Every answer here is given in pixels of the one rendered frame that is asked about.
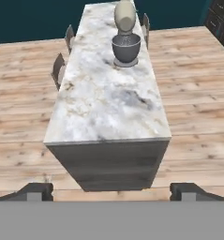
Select black drawer cabinets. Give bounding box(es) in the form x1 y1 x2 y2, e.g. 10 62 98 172
203 0 224 54

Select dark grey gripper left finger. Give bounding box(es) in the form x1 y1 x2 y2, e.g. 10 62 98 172
0 182 54 203

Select dark wooden chair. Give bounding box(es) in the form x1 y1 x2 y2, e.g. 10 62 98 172
140 12 151 51
64 24 76 54
51 52 67 92

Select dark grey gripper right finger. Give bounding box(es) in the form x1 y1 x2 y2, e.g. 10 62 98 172
170 182 224 203

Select marble-topped grey kitchen island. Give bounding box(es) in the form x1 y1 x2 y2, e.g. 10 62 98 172
43 0 172 192

